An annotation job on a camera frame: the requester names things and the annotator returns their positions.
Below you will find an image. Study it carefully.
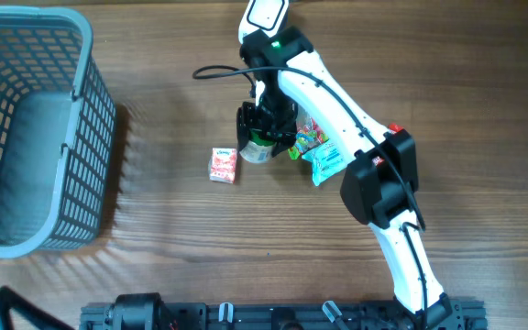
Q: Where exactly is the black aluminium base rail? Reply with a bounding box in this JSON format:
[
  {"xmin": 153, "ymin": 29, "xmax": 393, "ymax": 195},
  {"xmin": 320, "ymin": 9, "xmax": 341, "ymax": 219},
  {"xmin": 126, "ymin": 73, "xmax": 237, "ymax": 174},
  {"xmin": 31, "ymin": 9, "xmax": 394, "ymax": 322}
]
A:
[{"xmin": 79, "ymin": 292, "xmax": 489, "ymax": 330}]

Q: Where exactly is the grey plastic basket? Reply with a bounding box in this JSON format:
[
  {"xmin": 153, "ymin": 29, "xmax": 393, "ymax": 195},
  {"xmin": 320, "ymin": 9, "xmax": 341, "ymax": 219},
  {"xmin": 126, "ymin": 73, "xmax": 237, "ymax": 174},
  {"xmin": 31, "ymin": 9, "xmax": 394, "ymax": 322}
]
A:
[{"xmin": 0, "ymin": 5, "xmax": 116, "ymax": 259}]

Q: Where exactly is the small red white box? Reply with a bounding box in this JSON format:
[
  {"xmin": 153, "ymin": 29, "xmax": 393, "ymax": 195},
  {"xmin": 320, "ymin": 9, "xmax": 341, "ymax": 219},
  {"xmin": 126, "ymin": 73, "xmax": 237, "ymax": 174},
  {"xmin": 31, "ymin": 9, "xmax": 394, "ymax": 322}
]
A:
[{"xmin": 209, "ymin": 148, "xmax": 237, "ymax": 183}]

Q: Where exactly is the green lid jar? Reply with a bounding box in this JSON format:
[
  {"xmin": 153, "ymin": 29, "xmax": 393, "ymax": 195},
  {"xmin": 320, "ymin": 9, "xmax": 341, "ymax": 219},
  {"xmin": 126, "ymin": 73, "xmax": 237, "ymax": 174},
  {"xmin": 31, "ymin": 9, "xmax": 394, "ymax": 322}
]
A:
[{"xmin": 239, "ymin": 131, "xmax": 275, "ymax": 164}]

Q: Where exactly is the red Nescafe coffee stick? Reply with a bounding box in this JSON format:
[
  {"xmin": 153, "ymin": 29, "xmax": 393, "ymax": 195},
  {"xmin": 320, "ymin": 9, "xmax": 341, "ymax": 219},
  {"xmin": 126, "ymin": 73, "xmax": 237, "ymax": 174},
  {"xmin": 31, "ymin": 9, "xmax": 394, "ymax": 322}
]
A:
[{"xmin": 380, "ymin": 123, "xmax": 402, "ymax": 166}]

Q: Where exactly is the green Haribo candy bag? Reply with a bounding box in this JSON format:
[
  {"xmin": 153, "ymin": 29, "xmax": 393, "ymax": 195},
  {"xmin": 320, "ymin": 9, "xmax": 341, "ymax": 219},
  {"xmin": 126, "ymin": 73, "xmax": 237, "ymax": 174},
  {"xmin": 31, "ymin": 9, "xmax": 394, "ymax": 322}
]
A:
[{"xmin": 288, "ymin": 110, "xmax": 329, "ymax": 160}]

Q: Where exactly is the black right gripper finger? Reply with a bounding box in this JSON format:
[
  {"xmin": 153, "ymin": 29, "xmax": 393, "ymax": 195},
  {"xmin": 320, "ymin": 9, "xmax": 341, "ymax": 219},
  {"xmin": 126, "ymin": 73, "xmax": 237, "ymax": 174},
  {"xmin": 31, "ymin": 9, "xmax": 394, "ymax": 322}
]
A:
[
  {"xmin": 236, "ymin": 102, "xmax": 259, "ymax": 151},
  {"xmin": 270, "ymin": 131, "xmax": 296, "ymax": 158}
]

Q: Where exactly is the light blue snack packet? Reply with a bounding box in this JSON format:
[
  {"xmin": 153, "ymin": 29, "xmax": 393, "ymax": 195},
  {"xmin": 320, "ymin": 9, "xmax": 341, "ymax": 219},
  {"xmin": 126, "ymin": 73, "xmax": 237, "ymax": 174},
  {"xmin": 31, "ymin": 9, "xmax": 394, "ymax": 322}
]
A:
[{"xmin": 302, "ymin": 140, "xmax": 347, "ymax": 186}]

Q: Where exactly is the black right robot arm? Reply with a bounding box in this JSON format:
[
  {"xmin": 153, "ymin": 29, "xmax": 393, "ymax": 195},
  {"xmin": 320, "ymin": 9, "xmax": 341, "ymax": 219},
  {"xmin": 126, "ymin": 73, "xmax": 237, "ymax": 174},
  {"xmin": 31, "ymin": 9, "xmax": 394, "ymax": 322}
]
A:
[{"xmin": 236, "ymin": 27, "xmax": 452, "ymax": 329}]

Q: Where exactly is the white barcode scanner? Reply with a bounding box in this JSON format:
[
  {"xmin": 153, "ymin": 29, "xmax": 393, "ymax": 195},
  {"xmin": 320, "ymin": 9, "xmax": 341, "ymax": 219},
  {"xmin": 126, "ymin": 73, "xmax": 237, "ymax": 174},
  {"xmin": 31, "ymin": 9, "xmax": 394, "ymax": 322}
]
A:
[{"xmin": 238, "ymin": 0, "xmax": 290, "ymax": 44}]

